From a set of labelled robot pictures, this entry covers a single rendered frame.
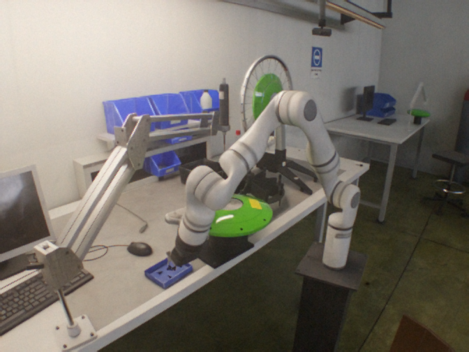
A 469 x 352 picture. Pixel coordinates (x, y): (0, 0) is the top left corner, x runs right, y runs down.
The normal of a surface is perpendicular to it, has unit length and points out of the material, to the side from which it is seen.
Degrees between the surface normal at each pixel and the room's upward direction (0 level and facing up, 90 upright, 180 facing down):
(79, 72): 90
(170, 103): 88
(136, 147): 90
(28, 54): 90
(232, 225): 24
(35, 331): 0
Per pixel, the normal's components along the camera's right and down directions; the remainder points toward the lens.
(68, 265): 0.88, 0.17
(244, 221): 0.16, -0.76
